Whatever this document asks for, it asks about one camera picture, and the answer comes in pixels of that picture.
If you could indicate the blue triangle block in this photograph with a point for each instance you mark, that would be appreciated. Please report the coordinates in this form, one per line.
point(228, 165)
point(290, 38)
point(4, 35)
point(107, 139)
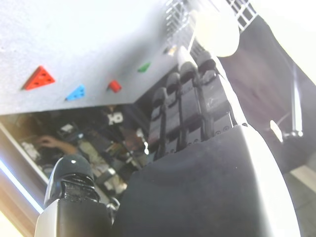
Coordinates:
point(72, 96)

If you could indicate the bystander in black shirt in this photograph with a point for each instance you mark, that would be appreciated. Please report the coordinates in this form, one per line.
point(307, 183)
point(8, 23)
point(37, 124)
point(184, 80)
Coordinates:
point(114, 118)

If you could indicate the glowing white light strip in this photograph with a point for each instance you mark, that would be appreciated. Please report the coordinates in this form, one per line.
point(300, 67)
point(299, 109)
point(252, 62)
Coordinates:
point(19, 185)

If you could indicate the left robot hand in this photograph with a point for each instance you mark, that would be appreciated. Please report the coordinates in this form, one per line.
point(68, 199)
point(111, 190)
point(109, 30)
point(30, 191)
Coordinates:
point(197, 185)

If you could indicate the red triangle block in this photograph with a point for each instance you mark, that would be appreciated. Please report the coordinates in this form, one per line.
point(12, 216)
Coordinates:
point(33, 80)

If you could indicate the green triangle block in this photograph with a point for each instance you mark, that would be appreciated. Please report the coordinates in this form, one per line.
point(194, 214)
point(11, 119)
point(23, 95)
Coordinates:
point(144, 67)

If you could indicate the red cylinder block white cross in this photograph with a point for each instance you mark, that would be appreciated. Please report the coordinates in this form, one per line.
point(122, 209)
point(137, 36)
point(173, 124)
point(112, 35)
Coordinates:
point(114, 86)

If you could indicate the chrome stand leg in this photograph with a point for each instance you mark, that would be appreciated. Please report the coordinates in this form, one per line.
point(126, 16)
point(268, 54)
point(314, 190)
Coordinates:
point(297, 111)

